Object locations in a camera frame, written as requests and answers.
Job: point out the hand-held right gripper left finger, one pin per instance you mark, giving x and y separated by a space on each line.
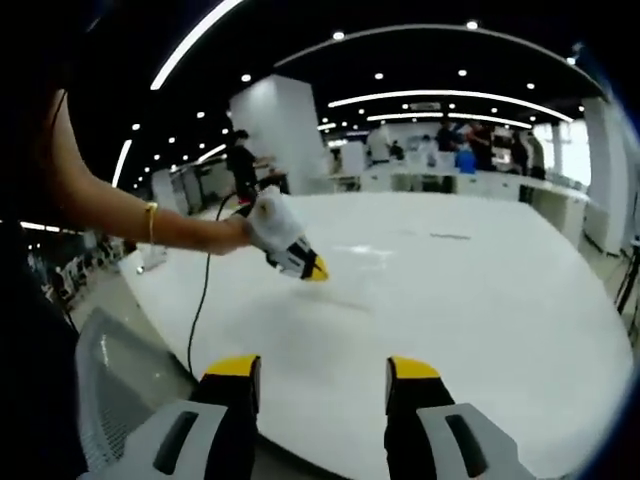
200 440

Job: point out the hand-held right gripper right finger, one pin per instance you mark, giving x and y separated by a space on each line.
435 440

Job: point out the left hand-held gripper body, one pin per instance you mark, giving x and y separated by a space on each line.
275 222

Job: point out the clear resealable plastic bag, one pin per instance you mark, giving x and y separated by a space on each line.
365 252

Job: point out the white square pillar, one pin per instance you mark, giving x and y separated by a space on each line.
605 165
280 140

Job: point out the white cabinets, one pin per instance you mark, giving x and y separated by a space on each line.
190 187

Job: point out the grey mesh office chair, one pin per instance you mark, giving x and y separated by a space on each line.
115 380

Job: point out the small white device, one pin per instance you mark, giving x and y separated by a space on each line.
152 260

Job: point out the short ceiling light strip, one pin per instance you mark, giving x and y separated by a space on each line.
122 162

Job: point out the round ceiling spotlights group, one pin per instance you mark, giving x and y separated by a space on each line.
378 76

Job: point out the blue storage bin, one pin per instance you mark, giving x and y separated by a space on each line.
465 161

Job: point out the ceiling air vent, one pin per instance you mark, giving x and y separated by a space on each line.
425 106

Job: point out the long ceiling light strip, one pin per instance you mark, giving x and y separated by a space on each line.
450 97
195 42
450 117

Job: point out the black-legged standing desk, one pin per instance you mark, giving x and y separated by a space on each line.
629 287

